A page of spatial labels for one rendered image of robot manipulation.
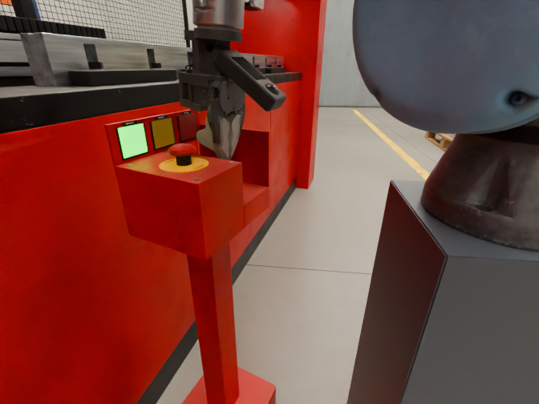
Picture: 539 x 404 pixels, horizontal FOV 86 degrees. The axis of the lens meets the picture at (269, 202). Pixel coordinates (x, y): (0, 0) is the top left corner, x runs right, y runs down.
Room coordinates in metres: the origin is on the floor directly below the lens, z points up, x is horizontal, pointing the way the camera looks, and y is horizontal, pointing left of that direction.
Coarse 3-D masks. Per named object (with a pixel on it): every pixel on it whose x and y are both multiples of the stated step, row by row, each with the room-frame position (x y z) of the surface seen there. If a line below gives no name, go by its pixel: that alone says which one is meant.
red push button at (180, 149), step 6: (174, 144) 0.42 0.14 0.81; (180, 144) 0.42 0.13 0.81; (186, 144) 0.42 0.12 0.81; (168, 150) 0.41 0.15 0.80; (174, 150) 0.40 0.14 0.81; (180, 150) 0.40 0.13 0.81; (186, 150) 0.40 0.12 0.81; (192, 150) 0.41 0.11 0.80; (180, 156) 0.41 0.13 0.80; (186, 156) 0.41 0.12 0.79; (180, 162) 0.41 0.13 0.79; (186, 162) 0.41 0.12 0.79
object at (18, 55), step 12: (0, 36) 0.80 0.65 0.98; (12, 36) 0.82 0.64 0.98; (0, 48) 0.79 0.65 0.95; (12, 48) 0.81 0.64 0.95; (0, 60) 0.78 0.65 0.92; (12, 60) 0.80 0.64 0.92; (24, 60) 0.83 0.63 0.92; (0, 72) 0.77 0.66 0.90; (12, 72) 0.80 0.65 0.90; (24, 72) 0.82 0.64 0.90
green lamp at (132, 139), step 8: (120, 128) 0.43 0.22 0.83; (128, 128) 0.44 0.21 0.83; (136, 128) 0.45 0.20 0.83; (120, 136) 0.42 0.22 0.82; (128, 136) 0.44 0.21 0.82; (136, 136) 0.45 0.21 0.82; (144, 136) 0.46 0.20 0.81; (128, 144) 0.43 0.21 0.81; (136, 144) 0.45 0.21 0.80; (144, 144) 0.46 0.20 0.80; (128, 152) 0.43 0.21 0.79; (136, 152) 0.44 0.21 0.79
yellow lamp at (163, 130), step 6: (156, 120) 0.49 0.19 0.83; (162, 120) 0.50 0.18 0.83; (168, 120) 0.51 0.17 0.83; (156, 126) 0.49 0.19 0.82; (162, 126) 0.50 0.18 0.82; (168, 126) 0.51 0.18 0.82; (156, 132) 0.48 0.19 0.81; (162, 132) 0.50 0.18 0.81; (168, 132) 0.51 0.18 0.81; (156, 138) 0.48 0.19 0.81; (162, 138) 0.49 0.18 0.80; (168, 138) 0.51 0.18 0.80; (156, 144) 0.48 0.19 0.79; (162, 144) 0.49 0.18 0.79; (168, 144) 0.50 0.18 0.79
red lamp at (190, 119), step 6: (192, 114) 0.57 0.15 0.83; (180, 120) 0.54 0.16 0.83; (186, 120) 0.55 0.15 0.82; (192, 120) 0.57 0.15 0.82; (180, 126) 0.54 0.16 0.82; (186, 126) 0.55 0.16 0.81; (192, 126) 0.56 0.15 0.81; (180, 132) 0.53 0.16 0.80; (186, 132) 0.55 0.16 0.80; (192, 132) 0.56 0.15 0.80; (186, 138) 0.55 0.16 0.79
